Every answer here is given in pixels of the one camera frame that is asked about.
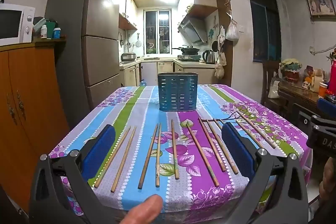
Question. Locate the orange paper cup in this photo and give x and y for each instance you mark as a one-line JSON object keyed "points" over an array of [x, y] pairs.
{"points": [[323, 90]]}

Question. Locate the red thermos flask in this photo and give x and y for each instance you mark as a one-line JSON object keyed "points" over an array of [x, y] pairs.
{"points": [[333, 77]]}

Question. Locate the dark curtained window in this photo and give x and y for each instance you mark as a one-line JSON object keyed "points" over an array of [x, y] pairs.
{"points": [[263, 29]]}

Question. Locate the person's right hand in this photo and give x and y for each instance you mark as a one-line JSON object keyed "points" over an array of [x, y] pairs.
{"points": [[328, 179]]}

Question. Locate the white microwave oven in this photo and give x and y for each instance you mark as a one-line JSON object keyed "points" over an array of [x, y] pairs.
{"points": [[11, 23]]}

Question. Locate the hanging metal strainer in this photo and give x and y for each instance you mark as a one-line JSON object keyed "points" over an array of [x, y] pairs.
{"points": [[128, 43]]}

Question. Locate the dried flower bouquet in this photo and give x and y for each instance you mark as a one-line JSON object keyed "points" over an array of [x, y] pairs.
{"points": [[332, 54]]}

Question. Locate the green-stained wooden chopstick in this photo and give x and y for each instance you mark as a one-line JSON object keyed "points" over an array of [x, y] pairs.
{"points": [[202, 155]]}

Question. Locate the white sack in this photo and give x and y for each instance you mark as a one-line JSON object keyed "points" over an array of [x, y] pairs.
{"points": [[273, 88]]}

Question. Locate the steel range hood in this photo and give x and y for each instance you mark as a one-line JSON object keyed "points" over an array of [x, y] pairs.
{"points": [[191, 28]]}

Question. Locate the floral wall sticker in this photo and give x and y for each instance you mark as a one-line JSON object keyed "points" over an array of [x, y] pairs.
{"points": [[214, 29]]}

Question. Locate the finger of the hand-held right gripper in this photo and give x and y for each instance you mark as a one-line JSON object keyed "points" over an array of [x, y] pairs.
{"points": [[326, 105], [302, 120]]}

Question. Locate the pale wooden chopstick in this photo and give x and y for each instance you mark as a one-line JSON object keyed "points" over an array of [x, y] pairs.
{"points": [[257, 130]]}

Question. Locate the beige paper bag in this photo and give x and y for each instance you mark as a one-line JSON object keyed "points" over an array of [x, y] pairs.
{"points": [[319, 76]]}

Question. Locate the grey-green packet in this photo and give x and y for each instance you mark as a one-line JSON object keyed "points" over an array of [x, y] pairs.
{"points": [[38, 23]]}

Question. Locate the black wok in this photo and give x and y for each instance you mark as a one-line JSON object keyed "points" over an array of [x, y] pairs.
{"points": [[189, 49]]}

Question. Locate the covered flower basket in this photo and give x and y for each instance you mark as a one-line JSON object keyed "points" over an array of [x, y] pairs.
{"points": [[290, 69]]}

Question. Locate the framed elephant picture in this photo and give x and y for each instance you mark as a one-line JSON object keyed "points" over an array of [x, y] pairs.
{"points": [[319, 2]]}

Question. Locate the cream wall cabinets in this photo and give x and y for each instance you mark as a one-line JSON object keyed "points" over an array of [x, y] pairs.
{"points": [[127, 11]]}

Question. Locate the person's left hand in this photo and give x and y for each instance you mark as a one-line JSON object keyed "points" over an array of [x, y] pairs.
{"points": [[145, 209]]}

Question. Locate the white plastic bag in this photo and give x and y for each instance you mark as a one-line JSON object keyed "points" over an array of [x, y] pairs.
{"points": [[232, 31]]}

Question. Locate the set of wooden chopsticks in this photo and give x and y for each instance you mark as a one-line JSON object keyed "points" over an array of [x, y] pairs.
{"points": [[174, 148]]}

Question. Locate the white bottle red label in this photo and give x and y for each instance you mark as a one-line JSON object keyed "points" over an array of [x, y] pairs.
{"points": [[43, 32]]}

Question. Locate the hanging white skimmer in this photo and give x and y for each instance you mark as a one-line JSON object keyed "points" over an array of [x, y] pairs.
{"points": [[138, 42]]}

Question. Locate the green plastic container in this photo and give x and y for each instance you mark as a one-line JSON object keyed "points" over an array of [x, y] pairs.
{"points": [[51, 28]]}

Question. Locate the orange wooden cabinet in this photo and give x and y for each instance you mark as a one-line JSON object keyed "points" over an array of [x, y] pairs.
{"points": [[29, 98]]}

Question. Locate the clear snack jar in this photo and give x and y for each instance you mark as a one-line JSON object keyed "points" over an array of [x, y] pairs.
{"points": [[308, 78]]}

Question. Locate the brown-edged wall cabinet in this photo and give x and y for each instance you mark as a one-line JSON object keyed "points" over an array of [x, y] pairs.
{"points": [[199, 1]]}

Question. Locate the hanging metal ladle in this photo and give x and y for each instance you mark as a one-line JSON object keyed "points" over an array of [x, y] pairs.
{"points": [[121, 40]]}

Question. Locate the grey countertop cooker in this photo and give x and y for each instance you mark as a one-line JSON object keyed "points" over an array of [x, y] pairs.
{"points": [[128, 57]]}

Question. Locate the hanging beige bags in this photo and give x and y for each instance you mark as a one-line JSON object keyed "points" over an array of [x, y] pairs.
{"points": [[220, 61]]}

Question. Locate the teal slotted utensil holder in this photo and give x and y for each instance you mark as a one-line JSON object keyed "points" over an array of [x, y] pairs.
{"points": [[177, 92]]}

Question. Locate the dark wooden chair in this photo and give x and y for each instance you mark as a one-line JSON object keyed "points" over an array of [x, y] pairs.
{"points": [[270, 71]]}

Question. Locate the gas stove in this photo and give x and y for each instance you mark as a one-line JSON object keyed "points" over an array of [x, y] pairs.
{"points": [[187, 57]]}

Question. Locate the floral striped tablecloth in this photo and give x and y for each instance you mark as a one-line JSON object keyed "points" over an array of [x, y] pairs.
{"points": [[147, 108]]}

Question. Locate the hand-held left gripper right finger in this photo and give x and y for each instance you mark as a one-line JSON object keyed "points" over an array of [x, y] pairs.
{"points": [[237, 150]]}

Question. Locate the barred kitchen window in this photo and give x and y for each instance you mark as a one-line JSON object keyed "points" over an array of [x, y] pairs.
{"points": [[157, 29]]}

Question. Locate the silver refrigerator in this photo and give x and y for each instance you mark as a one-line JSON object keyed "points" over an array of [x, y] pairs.
{"points": [[99, 56]]}

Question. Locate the blue water bottle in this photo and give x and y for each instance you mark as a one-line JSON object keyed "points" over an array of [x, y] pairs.
{"points": [[142, 83]]}

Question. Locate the dark wooden sideboard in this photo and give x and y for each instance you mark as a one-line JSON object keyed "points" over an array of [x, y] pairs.
{"points": [[296, 98]]}

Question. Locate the black hanging pan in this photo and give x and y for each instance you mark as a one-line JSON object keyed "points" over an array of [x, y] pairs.
{"points": [[215, 46]]}

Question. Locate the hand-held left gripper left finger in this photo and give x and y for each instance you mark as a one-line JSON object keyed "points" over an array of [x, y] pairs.
{"points": [[101, 150]]}

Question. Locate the steel electric kettle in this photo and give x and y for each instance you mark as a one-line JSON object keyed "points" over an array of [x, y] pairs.
{"points": [[209, 56]]}

